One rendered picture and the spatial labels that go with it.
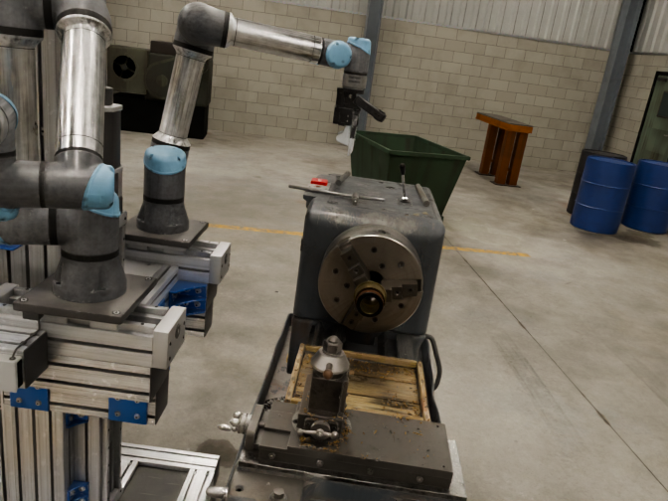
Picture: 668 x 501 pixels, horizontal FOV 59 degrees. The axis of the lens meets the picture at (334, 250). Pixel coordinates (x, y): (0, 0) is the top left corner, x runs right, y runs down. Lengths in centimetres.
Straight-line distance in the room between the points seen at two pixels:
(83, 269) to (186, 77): 75
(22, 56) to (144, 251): 74
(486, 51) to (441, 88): 108
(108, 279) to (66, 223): 15
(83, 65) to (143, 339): 56
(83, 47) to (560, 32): 1194
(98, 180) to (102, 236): 30
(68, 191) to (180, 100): 89
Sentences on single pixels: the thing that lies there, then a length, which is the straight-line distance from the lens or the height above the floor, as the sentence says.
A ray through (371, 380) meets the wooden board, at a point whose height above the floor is 89.
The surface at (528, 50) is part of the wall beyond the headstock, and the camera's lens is 1251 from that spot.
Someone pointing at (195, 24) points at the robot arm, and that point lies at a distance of 173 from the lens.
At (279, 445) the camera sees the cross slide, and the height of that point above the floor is 96.
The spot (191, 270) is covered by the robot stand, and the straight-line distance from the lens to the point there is 179.
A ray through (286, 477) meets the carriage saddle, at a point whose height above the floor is 91.
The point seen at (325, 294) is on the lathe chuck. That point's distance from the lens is 178.
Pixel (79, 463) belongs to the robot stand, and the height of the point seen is 53.
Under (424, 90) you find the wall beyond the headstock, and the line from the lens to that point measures 1192.
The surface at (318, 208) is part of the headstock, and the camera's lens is 189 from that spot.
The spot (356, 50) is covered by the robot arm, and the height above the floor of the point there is 173.
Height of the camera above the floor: 172
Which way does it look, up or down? 19 degrees down
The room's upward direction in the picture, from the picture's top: 8 degrees clockwise
